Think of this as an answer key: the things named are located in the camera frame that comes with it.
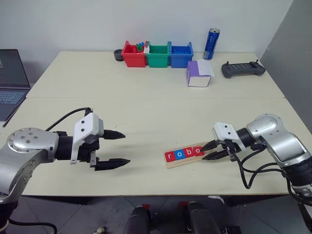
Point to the wooden letter tray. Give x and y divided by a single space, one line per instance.
180 163

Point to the letter b block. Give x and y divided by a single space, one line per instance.
189 153

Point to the blue plastic bin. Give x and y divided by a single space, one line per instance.
181 59

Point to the purple and white box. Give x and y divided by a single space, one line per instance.
193 73

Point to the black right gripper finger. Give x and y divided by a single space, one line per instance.
215 155
210 145

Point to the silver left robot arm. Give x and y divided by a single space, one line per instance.
26 141

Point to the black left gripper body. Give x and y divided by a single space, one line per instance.
84 153

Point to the green plastic bin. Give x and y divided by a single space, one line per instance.
158 59

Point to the narrow dark rounded shape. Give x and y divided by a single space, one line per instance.
137 221

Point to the wide dark rounded shape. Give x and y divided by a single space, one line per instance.
203 219

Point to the red letter r block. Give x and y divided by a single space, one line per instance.
169 156

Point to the blue drink can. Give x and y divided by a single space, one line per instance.
211 45

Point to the green toy brick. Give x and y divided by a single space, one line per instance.
139 47

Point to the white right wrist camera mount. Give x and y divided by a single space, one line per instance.
226 131

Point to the grey handheld controller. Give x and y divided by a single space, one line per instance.
242 69

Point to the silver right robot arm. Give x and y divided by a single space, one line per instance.
275 131

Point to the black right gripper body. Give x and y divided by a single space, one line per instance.
231 146

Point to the white paper sheet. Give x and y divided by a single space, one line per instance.
205 67

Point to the red plastic bin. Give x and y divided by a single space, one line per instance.
134 57

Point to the small white object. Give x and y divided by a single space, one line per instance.
100 229

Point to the dark grey round holder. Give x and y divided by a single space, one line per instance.
118 55

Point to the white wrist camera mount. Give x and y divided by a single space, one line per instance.
85 126
226 131

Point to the red letter o block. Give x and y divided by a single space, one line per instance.
198 151

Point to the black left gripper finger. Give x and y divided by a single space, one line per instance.
112 164
114 134

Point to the blue letter o block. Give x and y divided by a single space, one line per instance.
179 154

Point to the white plastic piece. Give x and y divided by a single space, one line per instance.
146 49

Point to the dark grey laptop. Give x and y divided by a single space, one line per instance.
11 73

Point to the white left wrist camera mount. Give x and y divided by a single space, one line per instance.
85 126

